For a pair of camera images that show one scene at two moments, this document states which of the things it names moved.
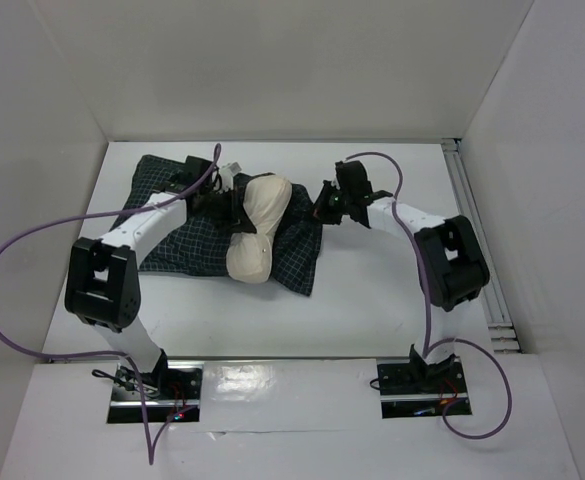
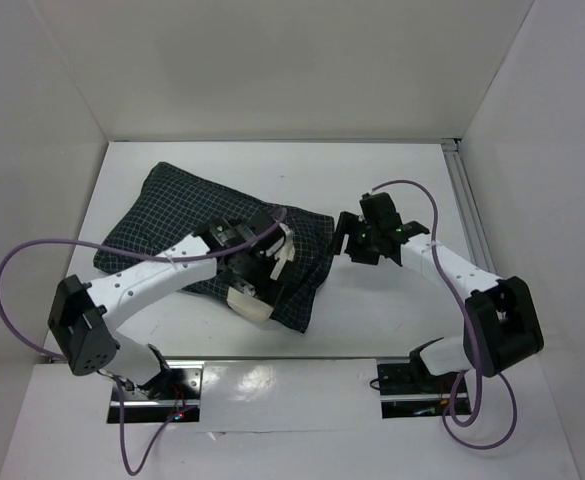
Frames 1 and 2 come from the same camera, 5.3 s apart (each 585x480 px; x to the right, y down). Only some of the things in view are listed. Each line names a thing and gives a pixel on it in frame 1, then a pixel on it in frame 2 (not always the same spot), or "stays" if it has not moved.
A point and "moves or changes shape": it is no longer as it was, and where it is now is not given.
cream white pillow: [249, 255] -> [248, 306]
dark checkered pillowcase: [184, 249] moves or changes shape
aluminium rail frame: [492, 292] stays
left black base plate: [169, 391] stays
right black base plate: [422, 391] stays
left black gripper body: [220, 208] -> [253, 278]
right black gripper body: [327, 206] -> [354, 240]
